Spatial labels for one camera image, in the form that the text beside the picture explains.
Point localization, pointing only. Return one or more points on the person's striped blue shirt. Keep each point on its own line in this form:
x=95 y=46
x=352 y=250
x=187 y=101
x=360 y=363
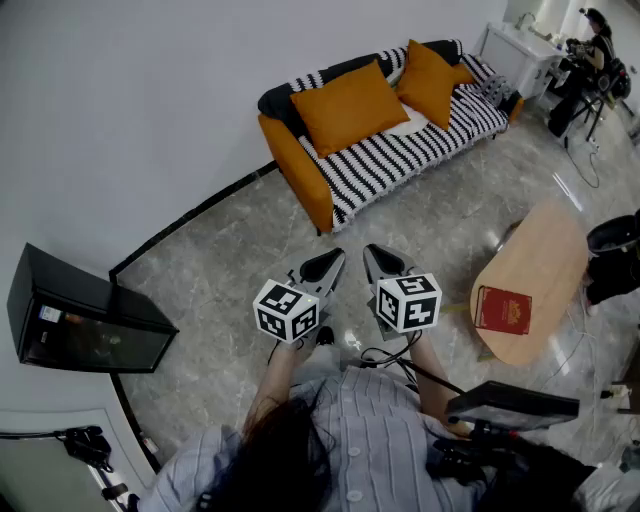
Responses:
x=370 y=430

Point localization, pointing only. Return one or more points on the black round chair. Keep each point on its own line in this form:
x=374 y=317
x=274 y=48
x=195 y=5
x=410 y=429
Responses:
x=612 y=235

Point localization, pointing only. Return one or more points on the green knitted cloth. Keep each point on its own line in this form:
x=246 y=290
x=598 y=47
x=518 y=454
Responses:
x=395 y=80

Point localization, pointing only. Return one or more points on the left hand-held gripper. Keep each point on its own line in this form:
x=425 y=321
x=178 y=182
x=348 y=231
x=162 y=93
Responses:
x=285 y=310

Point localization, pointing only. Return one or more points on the person's black shoe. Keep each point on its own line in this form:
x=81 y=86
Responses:
x=325 y=336

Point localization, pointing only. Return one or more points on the person's grey trousers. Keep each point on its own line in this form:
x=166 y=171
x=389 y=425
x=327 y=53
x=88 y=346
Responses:
x=322 y=362

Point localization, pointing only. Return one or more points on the oval wooden coffee table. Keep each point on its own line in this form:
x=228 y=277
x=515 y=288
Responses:
x=540 y=250

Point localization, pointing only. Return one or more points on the person's right forearm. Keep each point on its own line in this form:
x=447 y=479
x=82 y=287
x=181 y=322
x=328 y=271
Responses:
x=440 y=410

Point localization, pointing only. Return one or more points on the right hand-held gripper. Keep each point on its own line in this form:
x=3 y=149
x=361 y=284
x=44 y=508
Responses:
x=407 y=302

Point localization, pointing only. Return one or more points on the black glass cabinet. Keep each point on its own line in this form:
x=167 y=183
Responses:
x=75 y=310

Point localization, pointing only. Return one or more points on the black chest-mounted screen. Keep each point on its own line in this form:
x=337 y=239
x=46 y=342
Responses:
x=510 y=407

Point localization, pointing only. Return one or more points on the orange sofa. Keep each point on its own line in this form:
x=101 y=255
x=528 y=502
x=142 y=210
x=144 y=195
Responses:
x=295 y=160

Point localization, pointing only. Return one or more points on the red book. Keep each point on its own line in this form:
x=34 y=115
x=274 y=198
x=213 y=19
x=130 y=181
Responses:
x=505 y=310

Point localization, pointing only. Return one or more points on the black camera gear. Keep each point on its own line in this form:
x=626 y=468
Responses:
x=87 y=445

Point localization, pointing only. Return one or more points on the black chest rig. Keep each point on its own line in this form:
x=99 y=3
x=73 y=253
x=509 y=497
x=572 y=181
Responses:
x=525 y=470

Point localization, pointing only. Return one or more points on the white pillow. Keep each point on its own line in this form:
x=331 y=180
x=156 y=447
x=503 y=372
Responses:
x=412 y=122

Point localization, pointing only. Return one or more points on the person's left forearm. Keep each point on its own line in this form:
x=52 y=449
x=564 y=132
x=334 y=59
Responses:
x=272 y=385

